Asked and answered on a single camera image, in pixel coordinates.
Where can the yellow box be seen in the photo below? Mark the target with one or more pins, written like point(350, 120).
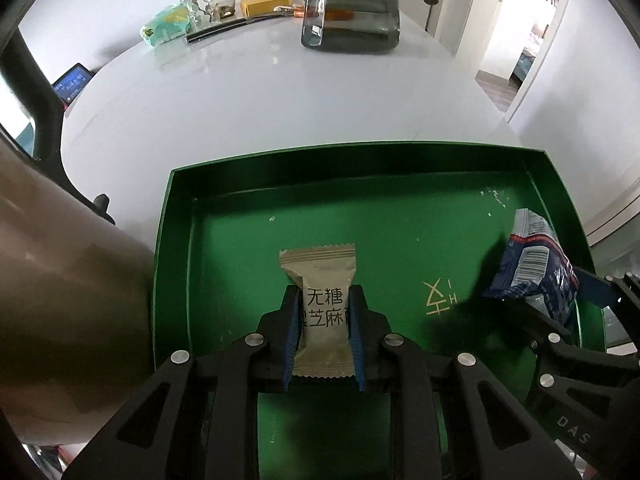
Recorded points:
point(265, 6)

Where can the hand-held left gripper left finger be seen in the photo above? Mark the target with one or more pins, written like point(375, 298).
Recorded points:
point(292, 332)

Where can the tan snack packet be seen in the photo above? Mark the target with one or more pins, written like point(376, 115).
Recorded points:
point(325, 320)

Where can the red smart display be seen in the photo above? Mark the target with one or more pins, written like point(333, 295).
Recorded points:
point(72, 85)

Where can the teal sofa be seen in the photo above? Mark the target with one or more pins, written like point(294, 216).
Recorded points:
point(25, 136)

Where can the green cardboard box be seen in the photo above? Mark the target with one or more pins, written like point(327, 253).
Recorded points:
point(390, 240)

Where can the black pen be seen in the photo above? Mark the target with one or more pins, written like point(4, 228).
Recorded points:
point(215, 30)

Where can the green tissue packet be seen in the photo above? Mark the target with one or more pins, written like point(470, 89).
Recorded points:
point(165, 25)

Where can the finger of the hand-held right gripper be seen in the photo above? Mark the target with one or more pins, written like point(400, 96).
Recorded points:
point(595, 287)
point(545, 327)

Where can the blue snack packet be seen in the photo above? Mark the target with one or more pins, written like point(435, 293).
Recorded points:
point(530, 260)

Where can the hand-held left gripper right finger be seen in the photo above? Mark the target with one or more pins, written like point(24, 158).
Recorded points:
point(357, 332)

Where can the faceted glass cup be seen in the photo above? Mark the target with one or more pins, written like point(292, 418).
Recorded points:
point(192, 0)

